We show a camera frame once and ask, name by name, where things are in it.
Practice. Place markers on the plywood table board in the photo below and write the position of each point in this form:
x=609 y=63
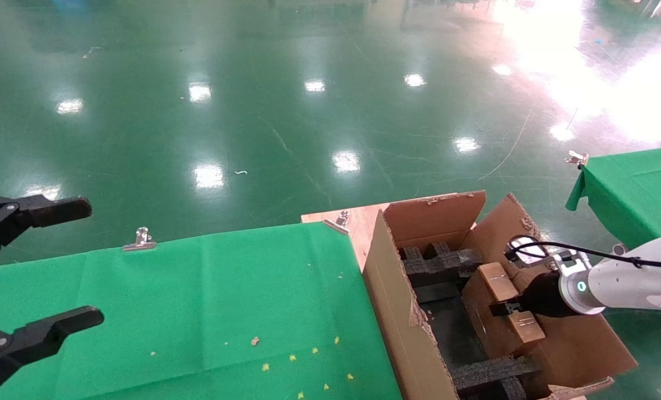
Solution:
x=359 y=239

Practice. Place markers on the large open cardboard carton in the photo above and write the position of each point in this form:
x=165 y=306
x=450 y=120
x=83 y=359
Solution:
x=402 y=333

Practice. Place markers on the small brown cardboard box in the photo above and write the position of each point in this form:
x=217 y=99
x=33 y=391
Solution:
x=483 y=328

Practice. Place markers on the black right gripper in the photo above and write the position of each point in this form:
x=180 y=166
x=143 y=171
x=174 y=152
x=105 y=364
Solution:
x=544 y=294

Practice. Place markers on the large green table cloth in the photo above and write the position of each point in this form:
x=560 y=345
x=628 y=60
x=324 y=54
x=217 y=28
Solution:
x=197 y=305

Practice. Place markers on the silver camera mount bracket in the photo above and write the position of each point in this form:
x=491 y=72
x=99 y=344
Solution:
x=572 y=262

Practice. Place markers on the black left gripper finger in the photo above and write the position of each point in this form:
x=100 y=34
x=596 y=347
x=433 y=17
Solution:
x=58 y=211
x=46 y=333

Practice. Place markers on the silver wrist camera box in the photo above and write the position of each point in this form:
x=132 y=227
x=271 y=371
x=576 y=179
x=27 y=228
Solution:
x=530 y=250

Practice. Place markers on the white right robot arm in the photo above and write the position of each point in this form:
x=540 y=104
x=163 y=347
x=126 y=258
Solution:
x=630 y=283

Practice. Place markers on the silver binder clip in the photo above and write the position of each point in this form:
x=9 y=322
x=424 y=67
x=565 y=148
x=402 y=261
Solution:
x=139 y=242
x=338 y=222
x=576 y=159

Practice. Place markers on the white metal table leg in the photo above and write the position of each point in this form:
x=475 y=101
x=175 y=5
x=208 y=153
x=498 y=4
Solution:
x=619 y=249

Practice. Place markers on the green cloth side table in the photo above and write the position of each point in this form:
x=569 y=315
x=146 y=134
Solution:
x=636 y=189

